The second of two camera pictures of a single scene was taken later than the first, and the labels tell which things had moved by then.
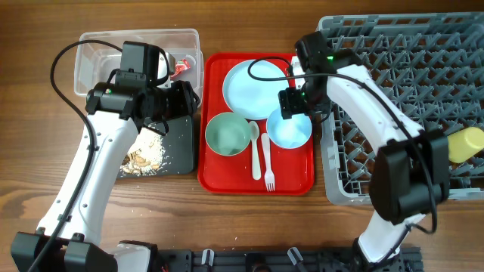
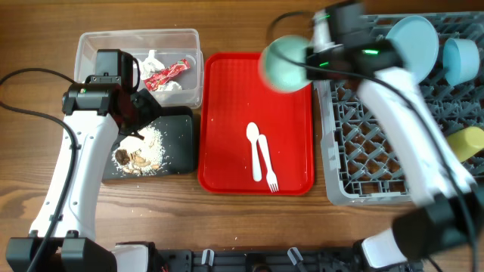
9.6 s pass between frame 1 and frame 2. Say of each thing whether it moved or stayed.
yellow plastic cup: stayed
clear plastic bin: stayed
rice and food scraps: stayed
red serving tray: stayed
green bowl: moved
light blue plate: moved
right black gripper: moved
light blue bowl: moved
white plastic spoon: stayed
